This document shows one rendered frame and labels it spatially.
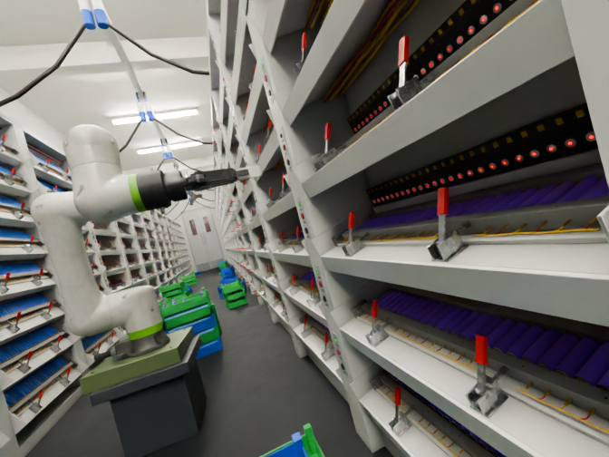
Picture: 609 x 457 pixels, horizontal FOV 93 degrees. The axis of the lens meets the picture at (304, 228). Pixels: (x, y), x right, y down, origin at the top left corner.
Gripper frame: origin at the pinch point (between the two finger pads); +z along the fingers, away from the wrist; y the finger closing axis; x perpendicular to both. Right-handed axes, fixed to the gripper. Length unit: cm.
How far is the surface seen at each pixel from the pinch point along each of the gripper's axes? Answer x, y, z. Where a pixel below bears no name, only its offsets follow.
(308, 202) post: -11.8, 4.7, 13.0
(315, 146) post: 2.8, 4.5, 19.1
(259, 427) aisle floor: -83, -26, -14
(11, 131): 80, -136, -112
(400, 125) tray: -7.6, 47.0, 12.9
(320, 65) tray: 10.6, 29.7, 13.0
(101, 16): 139, -124, -46
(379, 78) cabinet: 11.8, 20.3, 32.1
